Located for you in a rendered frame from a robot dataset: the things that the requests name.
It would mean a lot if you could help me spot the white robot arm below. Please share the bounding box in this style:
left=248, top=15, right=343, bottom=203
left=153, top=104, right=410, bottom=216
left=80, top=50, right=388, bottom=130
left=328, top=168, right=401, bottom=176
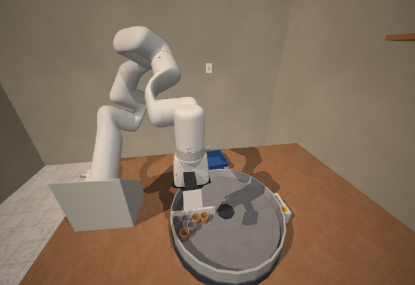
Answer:
left=79, top=26, right=209, bottom=211

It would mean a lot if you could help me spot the bronze bushing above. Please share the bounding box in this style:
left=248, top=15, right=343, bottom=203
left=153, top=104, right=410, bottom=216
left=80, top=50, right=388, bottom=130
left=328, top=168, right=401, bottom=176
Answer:
left=200, top=212, right=209, bottom=224
left=180, top=227, right=189, bottom=241
left=191, top=213, right=200, bottom=225

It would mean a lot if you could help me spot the grey metal bushing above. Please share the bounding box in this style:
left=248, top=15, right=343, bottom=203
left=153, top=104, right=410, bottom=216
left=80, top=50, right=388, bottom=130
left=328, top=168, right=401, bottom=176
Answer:
left=182, top=214, right=191, bottom=227
left=187, top=220, right=196, bottom=234
left=172, top=216, right=182, bottom=229

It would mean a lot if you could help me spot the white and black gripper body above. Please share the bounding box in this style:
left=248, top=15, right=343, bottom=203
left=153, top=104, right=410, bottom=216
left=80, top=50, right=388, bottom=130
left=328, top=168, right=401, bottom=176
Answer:
left=173, top=152, right=209, bottom=187

